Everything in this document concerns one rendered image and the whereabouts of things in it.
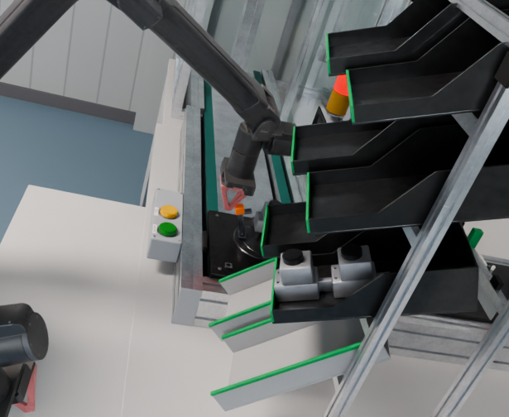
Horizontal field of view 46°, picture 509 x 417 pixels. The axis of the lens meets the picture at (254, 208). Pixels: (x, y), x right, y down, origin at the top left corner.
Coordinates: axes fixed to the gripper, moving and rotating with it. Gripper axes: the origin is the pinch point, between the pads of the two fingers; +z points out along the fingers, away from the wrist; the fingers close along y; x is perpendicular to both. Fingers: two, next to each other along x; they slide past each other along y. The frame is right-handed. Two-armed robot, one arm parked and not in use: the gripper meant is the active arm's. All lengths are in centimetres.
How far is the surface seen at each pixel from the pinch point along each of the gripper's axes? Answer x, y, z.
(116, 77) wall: 36, 243, 81
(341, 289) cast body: -10, -45, -19
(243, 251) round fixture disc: -5.2, -5.5, 7.4
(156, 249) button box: 13.1, -2.4, 13.1
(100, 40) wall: 49, 244, 61
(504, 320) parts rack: -29, -53, -25
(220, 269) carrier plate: -0.1, -10.7, 9.0
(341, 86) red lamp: -20.2, 16.9, -26.5
